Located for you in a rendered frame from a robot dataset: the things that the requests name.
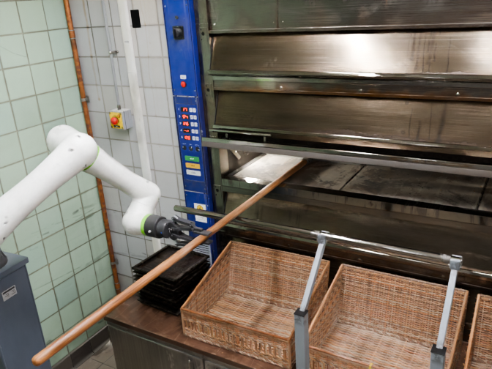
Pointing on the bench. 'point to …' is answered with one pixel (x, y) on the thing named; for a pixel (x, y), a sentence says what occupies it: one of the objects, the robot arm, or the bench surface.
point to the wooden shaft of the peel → (153, 274)
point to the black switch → (178, 32)
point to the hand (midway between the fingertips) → (203, 236)
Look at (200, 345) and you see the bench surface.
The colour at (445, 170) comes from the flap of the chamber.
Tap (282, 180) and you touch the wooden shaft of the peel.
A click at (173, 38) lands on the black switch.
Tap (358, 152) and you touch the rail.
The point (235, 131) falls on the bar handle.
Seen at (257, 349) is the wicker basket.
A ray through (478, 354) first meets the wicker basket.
